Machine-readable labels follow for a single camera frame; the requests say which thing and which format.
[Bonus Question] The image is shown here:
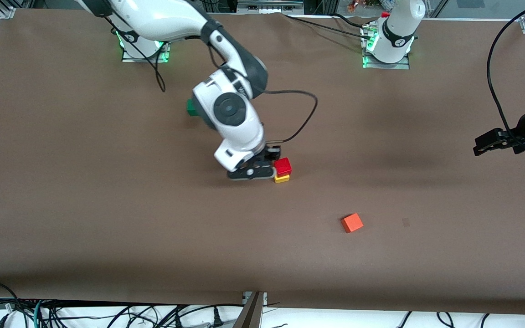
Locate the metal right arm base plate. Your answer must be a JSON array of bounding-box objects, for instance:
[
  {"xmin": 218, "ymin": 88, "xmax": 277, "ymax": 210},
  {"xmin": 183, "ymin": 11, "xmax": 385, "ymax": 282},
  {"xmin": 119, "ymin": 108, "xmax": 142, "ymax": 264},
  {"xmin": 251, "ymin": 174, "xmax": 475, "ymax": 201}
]
[{"xmin": 121, "ymin": 39, "xmax": 172, "ymax": 63}]

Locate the orange wooden block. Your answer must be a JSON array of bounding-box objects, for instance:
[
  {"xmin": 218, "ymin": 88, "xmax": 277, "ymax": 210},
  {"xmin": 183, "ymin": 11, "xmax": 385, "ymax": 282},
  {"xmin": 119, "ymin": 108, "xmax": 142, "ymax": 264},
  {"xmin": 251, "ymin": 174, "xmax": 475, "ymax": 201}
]
[{"xmin": 341, "ymin": 213, "xmax": 364, "ymax": 234}]

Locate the grey metal rail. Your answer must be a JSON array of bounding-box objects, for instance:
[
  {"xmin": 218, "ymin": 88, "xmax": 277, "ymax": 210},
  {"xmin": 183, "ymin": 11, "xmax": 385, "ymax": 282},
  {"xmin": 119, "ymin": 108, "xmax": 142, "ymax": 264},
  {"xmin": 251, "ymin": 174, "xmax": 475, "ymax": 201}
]
[{"xmin": 237, "ymin": 0, "xmax": 304, "ymax": 12}]

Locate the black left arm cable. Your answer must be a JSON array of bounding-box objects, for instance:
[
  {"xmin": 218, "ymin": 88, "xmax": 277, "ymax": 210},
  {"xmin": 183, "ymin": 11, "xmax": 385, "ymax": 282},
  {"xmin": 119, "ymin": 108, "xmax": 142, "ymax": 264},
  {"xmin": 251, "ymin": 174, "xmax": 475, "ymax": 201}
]
[{"xmin": 487, "ymin": 0, "xmax": 525, "ymax": 139}]

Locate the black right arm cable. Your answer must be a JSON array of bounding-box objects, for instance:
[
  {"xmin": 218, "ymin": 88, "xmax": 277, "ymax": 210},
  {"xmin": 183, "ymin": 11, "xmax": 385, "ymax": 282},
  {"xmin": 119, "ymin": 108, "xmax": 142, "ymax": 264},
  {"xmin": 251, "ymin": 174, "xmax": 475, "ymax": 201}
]
[{"xmin": 103, "ymin": 14, "xmax": 319, "ymax": 143}]

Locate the brown paper table cover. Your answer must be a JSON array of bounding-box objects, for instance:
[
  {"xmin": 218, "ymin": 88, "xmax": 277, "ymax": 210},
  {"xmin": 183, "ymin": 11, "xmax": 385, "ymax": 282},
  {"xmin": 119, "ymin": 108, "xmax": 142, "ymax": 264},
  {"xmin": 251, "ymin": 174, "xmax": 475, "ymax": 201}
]
[{"xmin": 0, "ymin": 8, "xmax": 525, "ymax": 316}]

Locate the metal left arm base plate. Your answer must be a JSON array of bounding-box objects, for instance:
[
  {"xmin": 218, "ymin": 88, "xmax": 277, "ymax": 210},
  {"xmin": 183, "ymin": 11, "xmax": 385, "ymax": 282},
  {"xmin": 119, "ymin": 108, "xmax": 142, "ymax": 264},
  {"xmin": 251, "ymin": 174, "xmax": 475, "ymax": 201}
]
[{"xmin": 362, "ymin": 23, "xmax": 410, "ymax": 70}]

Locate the red wooden block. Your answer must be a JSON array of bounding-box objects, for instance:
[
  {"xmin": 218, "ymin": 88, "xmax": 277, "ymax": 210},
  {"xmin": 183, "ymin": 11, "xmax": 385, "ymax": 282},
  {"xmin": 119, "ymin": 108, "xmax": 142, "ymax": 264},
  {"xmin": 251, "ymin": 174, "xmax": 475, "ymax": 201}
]
[{"xmin": 273, "ymin": 157, "xmax": 293, "ymax": 178}]

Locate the short black table cable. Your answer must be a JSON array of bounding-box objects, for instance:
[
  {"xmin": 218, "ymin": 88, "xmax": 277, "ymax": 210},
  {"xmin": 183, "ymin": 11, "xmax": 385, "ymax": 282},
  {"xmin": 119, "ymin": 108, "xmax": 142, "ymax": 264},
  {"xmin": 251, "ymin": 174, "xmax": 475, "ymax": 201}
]
[{"xmin": 331, "ymin": 13, "xmax": 372, "ymax": 29}]

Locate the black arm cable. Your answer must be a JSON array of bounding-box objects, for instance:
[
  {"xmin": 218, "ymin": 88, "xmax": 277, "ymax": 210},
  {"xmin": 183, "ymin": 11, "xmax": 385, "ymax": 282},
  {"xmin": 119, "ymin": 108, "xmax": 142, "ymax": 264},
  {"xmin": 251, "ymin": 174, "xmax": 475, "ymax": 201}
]
[
  {"xmin": 487, "ymin": 0, "xmax": 525, "ymax": 139},
  {"xmin": 103, "ymin": 14, "xmax": 319, "ymax": 143}
]

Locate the long black table cable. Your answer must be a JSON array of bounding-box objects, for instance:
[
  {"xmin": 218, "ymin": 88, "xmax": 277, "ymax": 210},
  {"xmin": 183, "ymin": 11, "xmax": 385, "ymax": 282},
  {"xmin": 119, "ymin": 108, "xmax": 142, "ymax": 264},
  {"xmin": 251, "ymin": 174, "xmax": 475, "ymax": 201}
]
[{"xmin": 282, "ymin": 14, "xmax": 372, "ymax": 39}]

